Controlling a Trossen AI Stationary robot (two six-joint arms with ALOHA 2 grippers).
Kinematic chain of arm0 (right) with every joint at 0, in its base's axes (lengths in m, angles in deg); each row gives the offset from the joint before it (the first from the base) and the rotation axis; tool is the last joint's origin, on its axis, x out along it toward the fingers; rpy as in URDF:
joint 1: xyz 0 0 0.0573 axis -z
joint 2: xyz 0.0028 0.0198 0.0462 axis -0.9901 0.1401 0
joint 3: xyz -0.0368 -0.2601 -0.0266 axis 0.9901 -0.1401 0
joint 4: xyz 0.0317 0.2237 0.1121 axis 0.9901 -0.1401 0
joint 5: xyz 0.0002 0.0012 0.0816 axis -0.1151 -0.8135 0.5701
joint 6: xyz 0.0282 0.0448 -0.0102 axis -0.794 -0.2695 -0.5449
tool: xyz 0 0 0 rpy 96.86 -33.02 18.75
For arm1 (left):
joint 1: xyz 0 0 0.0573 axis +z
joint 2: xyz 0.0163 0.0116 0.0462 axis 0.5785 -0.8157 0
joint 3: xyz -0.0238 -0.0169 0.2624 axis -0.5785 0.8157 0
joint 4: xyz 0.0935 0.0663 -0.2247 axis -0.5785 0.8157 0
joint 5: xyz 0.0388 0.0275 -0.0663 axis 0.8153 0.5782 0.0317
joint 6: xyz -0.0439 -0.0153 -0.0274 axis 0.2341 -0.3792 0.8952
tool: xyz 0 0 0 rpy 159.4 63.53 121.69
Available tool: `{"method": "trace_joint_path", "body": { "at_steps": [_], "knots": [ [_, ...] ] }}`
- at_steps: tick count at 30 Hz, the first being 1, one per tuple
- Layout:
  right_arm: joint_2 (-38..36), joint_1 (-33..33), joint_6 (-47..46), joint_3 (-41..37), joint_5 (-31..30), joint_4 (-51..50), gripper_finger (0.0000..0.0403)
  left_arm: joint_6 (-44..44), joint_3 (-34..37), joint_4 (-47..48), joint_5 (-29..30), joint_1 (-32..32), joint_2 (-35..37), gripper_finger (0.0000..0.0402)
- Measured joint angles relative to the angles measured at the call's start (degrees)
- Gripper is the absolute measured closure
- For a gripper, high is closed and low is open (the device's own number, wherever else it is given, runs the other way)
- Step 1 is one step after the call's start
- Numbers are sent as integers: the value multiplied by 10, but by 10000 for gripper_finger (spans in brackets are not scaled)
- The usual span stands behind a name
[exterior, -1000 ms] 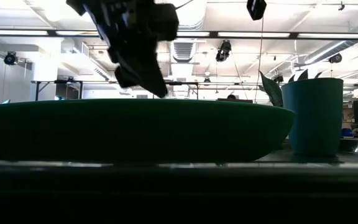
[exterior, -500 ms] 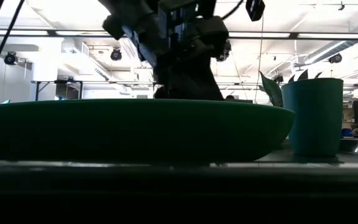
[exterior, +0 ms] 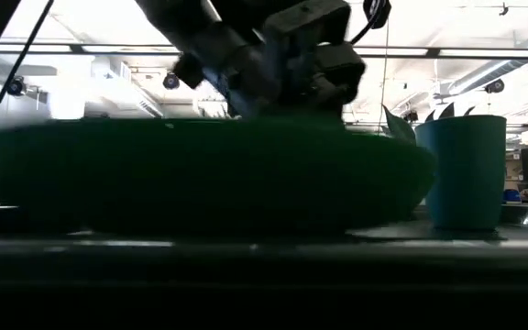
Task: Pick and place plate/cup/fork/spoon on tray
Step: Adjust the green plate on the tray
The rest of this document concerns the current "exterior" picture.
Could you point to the dark green serving tray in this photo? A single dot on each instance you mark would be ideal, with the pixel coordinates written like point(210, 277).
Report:
point(264, 261)

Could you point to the black ceiling camera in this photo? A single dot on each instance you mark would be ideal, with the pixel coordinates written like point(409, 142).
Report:
point(16, 86)
point(171, 81)
point(494, 85)

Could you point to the silver ceiling duct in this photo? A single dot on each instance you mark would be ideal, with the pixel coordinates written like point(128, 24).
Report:
point(498, 69)

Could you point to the green plastic plate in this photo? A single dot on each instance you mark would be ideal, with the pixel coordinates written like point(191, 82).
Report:
point(200, 174)

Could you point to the green plant in white pot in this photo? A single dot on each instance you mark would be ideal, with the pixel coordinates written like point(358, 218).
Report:
point(399, 130)

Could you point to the blue storage bin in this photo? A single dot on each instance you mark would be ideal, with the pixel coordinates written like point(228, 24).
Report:
point(512, 195)

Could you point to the green plastic cup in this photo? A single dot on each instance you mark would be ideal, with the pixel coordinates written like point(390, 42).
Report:
point(468, 174)

